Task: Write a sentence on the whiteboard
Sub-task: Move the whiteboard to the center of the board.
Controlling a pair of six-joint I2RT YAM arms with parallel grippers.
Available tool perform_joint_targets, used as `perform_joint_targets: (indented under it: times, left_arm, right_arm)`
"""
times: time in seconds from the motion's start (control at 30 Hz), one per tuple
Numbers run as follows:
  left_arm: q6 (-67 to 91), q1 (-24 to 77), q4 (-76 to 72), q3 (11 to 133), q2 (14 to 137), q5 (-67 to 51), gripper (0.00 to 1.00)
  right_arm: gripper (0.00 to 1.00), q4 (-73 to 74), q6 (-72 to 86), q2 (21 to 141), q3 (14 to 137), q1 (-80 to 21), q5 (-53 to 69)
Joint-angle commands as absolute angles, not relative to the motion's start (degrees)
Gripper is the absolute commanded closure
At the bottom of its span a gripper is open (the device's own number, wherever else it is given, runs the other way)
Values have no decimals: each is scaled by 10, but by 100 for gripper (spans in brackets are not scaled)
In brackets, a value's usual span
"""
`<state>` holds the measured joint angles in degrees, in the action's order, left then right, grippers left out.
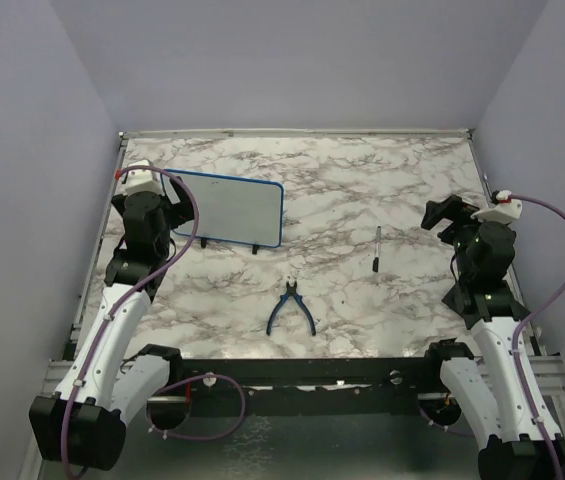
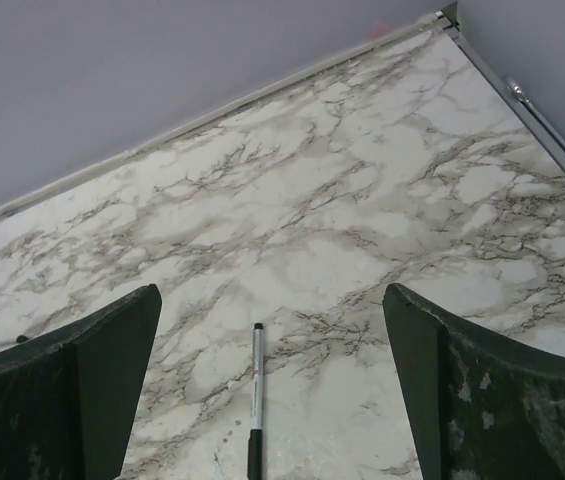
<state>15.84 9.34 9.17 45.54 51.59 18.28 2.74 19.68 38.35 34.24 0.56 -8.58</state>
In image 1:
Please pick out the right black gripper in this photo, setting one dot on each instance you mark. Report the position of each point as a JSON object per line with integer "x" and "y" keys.
{"x": 453, "y": 208}

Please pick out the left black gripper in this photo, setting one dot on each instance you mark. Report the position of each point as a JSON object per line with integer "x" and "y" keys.
{"x": 182, "y": 211}

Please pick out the blue framed whiteboard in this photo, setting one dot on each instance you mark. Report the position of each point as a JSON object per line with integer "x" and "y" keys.
{"x": 236, "y": 209}

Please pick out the white whiteboard marker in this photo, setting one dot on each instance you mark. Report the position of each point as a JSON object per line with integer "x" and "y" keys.
{"x": 377, "y": 250}

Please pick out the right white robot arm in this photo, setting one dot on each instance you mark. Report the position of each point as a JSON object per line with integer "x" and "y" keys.
{"x": 517, "y": 436}

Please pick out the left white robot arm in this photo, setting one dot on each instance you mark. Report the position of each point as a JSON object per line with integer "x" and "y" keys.
{"x": 84, "y": 421}

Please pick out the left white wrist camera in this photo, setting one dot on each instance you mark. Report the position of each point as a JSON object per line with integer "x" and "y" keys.
{"x": 139, "y": 180}

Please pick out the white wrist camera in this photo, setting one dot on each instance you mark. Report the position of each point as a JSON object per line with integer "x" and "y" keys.
{"x": 139, "y": 180}
{"x": 505, "y": 209}

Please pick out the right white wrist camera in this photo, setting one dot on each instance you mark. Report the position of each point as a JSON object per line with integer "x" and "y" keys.
{"x": 505, "y": 209}

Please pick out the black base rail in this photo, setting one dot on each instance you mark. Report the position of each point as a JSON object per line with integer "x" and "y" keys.
{"x": 341, "y": 386}

